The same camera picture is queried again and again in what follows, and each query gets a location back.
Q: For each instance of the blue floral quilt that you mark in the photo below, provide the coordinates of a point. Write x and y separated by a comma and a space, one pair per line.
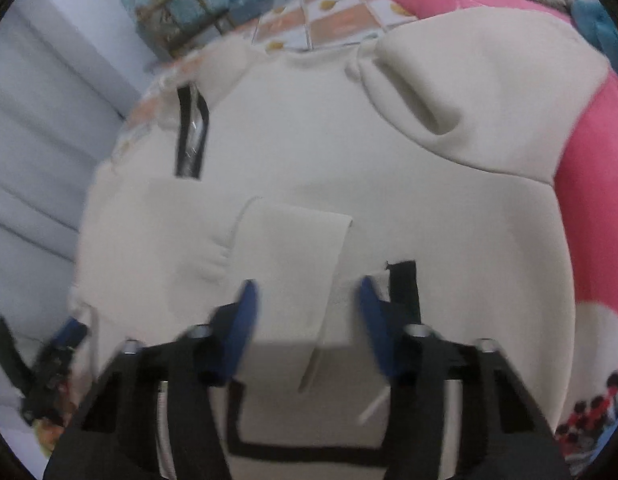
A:
601, 22

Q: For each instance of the pink floral blanket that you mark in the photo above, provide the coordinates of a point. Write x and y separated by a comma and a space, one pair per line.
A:
599, 220

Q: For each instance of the white curtain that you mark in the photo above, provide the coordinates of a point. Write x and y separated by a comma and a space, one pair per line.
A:
34, 160

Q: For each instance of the wooden chair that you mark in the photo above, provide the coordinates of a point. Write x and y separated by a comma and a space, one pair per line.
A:
169, 15

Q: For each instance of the cream zip jacket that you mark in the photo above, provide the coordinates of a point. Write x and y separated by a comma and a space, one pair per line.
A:
339, 160

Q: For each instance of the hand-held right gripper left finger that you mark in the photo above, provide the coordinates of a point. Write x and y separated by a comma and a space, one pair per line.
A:
239, 325

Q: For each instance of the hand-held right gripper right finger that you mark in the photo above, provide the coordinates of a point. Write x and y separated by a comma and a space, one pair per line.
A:
375, 327

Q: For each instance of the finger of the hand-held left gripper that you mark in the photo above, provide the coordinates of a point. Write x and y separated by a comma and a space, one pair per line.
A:
69, 332
9, 352

